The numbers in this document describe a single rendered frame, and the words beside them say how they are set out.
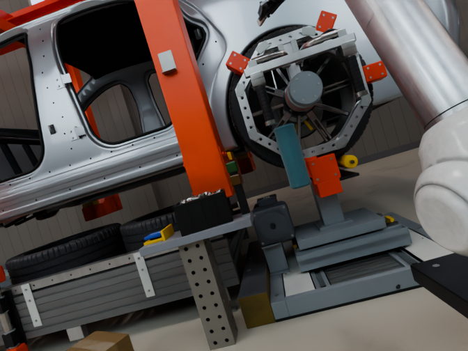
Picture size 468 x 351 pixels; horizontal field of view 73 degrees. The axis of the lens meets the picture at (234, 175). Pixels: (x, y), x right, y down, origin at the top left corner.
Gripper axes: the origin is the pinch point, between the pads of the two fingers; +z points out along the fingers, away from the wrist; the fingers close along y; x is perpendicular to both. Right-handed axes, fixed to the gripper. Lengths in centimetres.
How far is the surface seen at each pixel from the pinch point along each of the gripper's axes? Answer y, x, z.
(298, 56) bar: -12.3, -30.6, -28.3
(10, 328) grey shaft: -163, -79, 59
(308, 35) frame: 6.2, -20.3, -16.4
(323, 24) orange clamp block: 13.0, -19.0, -19.3
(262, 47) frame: -11.5, -15.8, -8.2
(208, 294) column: -78, -96, -6
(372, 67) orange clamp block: 22, -45, -23
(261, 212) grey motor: -37, -82, 14
